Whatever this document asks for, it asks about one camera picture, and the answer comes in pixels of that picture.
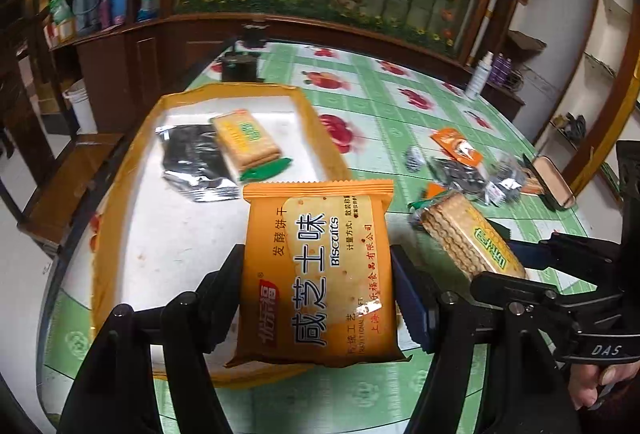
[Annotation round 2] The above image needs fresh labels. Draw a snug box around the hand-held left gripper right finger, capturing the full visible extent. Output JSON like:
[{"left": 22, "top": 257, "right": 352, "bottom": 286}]
[{"left": 389, "top": 244, "right": 583, "bottom": 434}]

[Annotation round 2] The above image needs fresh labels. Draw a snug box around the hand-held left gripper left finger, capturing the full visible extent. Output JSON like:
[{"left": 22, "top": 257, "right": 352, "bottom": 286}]
[{"left": 59, "top": 244, "right": 247, "bottom": 434}]

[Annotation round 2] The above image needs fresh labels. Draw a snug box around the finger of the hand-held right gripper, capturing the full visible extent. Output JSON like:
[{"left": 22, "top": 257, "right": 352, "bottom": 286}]
[
  {"left": 469, "top": 270, "right": 592, "bottom": 341},
  {"left": 487, "top": 223, "right": 622, "bottom": 273}
]

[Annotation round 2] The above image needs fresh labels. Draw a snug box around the cracker packet green label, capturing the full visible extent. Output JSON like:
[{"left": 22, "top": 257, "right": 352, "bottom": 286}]
[
  {"left": 407, "top": 182, "right": 528, "bottom": 285},
  {"left": 209, "top": 109, "right": 293, "bottom": 187}
]

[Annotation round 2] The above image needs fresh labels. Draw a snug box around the yellow cardboard box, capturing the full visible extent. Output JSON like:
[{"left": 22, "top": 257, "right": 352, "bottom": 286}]
[{"left": 89, "top": 83, "right": 361, "bottom": 387}]

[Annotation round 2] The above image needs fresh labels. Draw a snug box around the orange biscuit packet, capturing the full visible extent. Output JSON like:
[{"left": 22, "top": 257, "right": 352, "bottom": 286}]
[{"left": 225, "top": 180, "right": 413, "bottom": 369}]

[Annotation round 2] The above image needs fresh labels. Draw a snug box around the shiny bag of dark seeds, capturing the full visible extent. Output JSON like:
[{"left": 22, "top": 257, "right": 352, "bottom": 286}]
[{"left": 427, "top": 156, "right": 488, "bottom": 206}]

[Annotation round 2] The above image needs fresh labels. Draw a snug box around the small orange snack packet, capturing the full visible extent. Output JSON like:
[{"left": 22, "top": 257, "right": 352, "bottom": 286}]
[{"left": 431, "top": 128, "right": 485, "bottom": 167}]

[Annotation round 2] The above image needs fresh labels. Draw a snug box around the person's right hand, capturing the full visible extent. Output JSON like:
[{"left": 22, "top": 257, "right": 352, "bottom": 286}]
[{"left": 567, "top": 360, "right": 640, "bottom": 412}]

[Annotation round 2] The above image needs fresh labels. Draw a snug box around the black tan glasses case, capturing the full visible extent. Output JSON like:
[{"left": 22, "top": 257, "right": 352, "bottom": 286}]
[{"left": 522, "top": 155, "right": 577, "bottom": 211}]

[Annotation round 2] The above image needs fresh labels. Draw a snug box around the dark tool on shelf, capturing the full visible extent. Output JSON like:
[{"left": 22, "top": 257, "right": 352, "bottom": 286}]
[{"left": 552, "top": 114, "right": 588, "bottom": 142}]

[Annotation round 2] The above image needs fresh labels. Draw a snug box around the silver black foil packet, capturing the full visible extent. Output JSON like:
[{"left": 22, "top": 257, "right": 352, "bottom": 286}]
[{"left": 155, "top": 124, "right": 240, "bottom": 203}]

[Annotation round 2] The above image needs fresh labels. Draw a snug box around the dark wooden chair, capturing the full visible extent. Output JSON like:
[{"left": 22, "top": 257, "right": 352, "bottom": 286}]
[{"left": 17, "top": 131, "right": 131, "bottom": 260}]

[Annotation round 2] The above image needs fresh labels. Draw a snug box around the green fruit print tablecloth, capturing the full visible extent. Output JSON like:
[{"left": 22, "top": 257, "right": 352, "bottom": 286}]
[{"left": 40, "top": 39, "right": 596, "bottom": 434}]

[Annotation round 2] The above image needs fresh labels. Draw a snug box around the white spray bottle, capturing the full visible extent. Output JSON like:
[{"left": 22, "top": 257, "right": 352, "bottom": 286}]
[{"left": 465, "top": 51, "right": 495, "bottom": 101}]

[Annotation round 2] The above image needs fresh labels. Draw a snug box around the black round tin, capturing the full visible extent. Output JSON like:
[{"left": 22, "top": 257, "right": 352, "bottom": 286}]
[
  {"left": 239, "top": 21, "right": 271, "bottom": 49},
  {"left": 221, "top": 49, "right": 261, "bottom": 83}
]

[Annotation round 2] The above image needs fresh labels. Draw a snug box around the white bucket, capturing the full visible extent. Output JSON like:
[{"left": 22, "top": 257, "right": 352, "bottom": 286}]
[{"left": 62, "top": 79, "right": 98, "bottom": 135}]

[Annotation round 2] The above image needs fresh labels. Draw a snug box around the rolled white paper tube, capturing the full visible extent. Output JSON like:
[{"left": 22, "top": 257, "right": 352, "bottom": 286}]
[{"left": 470, "top": 0, "right": 506, "bottom": 65}]

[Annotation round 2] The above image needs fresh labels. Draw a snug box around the grey blue thermos jug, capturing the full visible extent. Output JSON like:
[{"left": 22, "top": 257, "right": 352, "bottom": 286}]
[{"left": 72, "top": 0, "right": 101, "bottom": 35}]

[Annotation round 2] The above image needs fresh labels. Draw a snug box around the green white bag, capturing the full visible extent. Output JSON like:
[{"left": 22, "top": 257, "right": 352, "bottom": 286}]
[{"left": 50, "top": 0, "right": 76, "bottom": 42}]

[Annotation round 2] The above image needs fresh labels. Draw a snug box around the tangled black cable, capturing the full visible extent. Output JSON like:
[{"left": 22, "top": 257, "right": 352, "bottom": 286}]
[{"left": 500, "top": 69, "right": 526, "bottom": 93}]

